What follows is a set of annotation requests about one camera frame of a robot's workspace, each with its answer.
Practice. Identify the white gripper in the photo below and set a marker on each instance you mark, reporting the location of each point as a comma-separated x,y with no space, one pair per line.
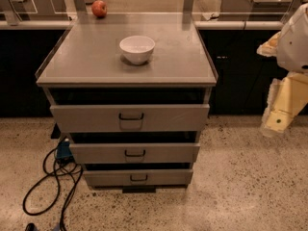
294,47

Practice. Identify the grey top drawer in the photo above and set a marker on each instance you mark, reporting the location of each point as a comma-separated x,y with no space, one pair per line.
130,118

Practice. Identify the grey drawer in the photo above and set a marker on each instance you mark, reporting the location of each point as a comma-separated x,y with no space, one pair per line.
122,153
130,118
144,177

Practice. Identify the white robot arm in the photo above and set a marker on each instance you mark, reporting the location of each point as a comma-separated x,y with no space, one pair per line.
292,48

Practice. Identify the grey drawer cabinet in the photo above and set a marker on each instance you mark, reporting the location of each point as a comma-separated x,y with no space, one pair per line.
89,69

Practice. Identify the grey middle drawer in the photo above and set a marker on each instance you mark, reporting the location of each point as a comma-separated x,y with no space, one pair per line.
122,153

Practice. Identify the grey bottom drawer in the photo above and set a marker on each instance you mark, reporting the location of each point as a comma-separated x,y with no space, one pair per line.
144,177

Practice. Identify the grey counter at right back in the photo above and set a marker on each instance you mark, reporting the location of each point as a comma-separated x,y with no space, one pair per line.
256,10

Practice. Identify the grey counter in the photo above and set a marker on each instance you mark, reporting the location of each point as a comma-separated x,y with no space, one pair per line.
256,10
26,10

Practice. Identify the white ceramic bowl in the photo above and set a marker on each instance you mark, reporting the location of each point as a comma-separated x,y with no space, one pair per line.
137,49

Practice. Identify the red apple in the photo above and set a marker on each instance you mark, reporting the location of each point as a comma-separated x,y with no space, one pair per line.
99,8

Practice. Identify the blue power box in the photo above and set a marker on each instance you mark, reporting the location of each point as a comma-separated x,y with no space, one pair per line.
62,150

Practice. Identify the grey counter at left back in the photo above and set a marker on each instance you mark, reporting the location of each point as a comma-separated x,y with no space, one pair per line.
26,10

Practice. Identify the white horizontal rail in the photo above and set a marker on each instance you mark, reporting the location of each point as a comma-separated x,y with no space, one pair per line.
200,25

